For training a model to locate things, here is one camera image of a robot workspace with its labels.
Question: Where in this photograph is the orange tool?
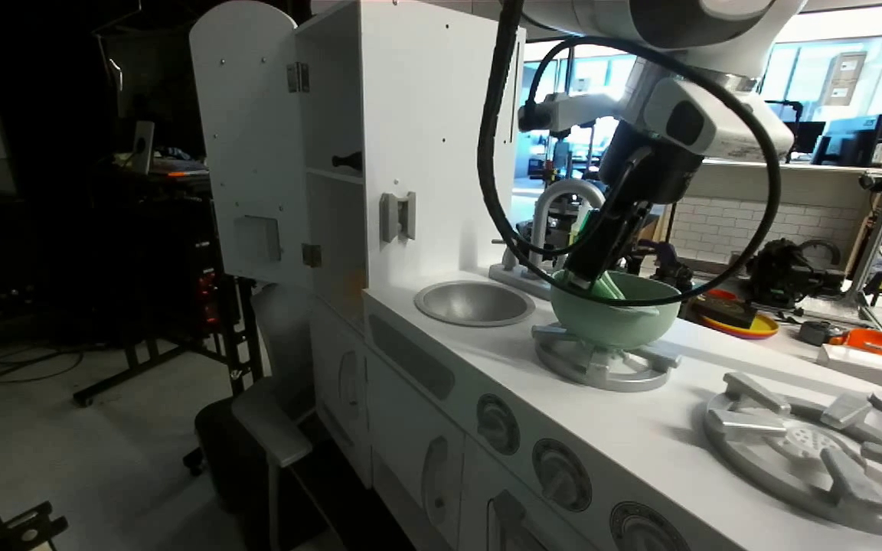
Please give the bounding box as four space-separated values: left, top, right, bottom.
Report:
830 324 882 360

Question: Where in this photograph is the yellow plate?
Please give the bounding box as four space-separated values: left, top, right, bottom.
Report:
692 285 783 342

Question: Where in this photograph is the grey stove knob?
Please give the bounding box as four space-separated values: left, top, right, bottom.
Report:
472 392 524 458
530 434 599 517
606 500 692 551

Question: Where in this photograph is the silver sink basin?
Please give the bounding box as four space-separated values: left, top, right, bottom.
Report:
415 279 538 329

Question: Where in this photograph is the grey plastic bracket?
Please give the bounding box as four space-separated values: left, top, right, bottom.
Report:
377 188 419 246

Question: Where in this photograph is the white arched cabinet door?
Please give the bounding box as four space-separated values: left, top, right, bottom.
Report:
188 0 317 289

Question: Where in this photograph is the white toy kitchen unit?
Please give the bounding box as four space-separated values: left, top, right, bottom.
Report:
256 267 882 551

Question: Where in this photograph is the white brick-pattern counter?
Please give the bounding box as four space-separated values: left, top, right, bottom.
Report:
668 156 882 282

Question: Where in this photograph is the black bag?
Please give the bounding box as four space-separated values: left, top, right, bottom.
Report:
743 234 851 308

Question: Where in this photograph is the green bowl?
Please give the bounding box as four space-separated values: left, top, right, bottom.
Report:
550 267 687 352

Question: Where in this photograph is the white upper cabinet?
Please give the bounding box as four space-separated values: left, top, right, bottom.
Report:
292 0 530 301

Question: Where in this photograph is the white flat box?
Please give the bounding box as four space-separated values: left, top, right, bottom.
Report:
822 342 882 378

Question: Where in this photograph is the grey burner grate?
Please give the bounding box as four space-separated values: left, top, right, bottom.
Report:
701 370 882 542
530 320 683 393

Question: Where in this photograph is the black metal floor stand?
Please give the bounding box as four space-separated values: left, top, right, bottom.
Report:
71 272 260 409

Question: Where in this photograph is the grey toy faucet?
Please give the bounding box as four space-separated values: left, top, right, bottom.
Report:
486 176 606 301

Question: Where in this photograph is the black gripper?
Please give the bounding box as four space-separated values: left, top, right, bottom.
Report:
560 135 705 301

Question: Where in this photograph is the black monitor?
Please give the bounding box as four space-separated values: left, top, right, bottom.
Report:
791 119 830 158

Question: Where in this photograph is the black stand with grey top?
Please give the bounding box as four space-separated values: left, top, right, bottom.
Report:
192 375 359 551

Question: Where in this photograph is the framed wall picture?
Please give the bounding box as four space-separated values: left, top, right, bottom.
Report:
818 49 870 109

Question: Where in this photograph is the small black object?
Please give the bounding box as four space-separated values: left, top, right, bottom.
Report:
798 319 836 349

